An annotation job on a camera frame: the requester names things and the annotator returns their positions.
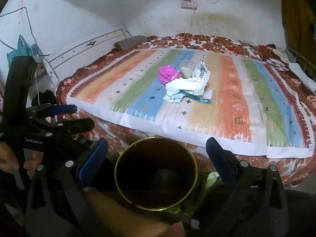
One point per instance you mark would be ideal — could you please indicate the striped colourful mat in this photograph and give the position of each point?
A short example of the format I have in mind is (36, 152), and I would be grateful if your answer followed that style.
(148, 98)

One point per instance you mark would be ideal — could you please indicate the grey rolled cloth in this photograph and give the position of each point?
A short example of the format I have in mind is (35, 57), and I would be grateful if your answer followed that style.
(129, 42)

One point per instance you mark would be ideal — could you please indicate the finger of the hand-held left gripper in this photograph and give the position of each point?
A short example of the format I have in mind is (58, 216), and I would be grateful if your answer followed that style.
(76, 124)
(63, 109)

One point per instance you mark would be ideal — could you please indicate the silver white wrapper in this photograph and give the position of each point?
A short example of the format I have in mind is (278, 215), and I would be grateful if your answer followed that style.
(201, 71)

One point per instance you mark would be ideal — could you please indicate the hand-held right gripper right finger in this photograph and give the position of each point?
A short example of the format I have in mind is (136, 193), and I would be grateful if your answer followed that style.
(220, 161)

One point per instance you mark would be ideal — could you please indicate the black cloth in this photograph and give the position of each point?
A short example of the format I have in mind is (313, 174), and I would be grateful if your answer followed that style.
(45, 98)

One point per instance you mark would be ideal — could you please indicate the white packets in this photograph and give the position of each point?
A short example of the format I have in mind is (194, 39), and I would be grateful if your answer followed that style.
(276, 63)

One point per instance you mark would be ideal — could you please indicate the blue bag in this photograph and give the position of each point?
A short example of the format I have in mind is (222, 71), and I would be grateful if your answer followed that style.
(21, 50)

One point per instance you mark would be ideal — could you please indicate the green cartoon slipper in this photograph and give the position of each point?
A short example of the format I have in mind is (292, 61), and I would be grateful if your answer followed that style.
(212, 178)

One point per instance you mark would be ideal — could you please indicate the white long pillow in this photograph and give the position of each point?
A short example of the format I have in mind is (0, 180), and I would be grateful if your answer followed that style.
(302, 77)

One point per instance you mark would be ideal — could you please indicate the white blue mask package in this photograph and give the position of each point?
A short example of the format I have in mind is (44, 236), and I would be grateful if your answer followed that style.
(206, 96)

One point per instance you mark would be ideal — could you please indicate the person's left hand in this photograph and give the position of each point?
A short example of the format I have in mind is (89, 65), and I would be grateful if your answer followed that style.
(6, 156)

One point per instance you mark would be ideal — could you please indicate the white plastic bag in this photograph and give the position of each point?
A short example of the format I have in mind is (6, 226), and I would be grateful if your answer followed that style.
(185, 86)

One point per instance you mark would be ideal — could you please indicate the white headboard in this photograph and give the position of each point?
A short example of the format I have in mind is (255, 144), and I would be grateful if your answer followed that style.
(81, 51)

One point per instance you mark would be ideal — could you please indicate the blue face mask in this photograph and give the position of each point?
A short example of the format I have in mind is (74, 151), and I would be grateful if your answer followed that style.
(174, 98)

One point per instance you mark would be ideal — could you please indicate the clear plastic bag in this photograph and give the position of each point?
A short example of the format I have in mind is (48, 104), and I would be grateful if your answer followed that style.
(186, 72)

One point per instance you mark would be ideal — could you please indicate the colourful striped tablecloth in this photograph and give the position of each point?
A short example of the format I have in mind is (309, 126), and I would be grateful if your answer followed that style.
(103, 128)

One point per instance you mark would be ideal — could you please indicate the white metal rack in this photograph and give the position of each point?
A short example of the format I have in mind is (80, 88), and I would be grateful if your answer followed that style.
(302, 60)

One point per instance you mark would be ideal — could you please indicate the dark gold-rimmed trash can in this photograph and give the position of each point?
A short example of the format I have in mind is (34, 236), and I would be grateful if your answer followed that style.
(158, 170)

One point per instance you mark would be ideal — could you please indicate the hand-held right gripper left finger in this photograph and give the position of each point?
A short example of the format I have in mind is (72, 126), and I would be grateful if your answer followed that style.
(92, 163)

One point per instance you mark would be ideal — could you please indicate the white power strip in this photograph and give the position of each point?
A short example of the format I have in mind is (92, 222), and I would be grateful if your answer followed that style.
(188, 5)

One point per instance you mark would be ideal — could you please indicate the person's bare leg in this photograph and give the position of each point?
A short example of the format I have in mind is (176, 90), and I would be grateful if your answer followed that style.
(123, 217)

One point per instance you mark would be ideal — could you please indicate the pink paper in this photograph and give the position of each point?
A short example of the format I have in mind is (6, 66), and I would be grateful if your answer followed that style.
(166, 75)

